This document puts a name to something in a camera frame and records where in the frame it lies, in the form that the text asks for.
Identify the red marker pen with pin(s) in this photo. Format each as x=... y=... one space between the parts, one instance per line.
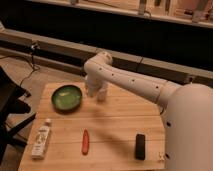
x=85 y=143

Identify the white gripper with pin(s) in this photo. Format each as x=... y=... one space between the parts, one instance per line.
x=93 y=85

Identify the white tube bottle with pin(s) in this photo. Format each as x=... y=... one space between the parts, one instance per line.
x=41 y=140

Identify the black rectangular block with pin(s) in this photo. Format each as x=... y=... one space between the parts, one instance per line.
x=140 y=147

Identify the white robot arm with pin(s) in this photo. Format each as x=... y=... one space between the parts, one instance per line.
x=188 y=118

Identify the wooden board table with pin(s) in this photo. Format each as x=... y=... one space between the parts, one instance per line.
x=112 y=127

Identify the black chair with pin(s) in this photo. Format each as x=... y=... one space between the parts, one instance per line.
x=10 y=103

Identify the white plastic cup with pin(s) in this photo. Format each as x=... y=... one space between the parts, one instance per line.
x=102 y=93

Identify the green ceramic bowl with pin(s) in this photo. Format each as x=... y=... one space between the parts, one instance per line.
x=66 y=98

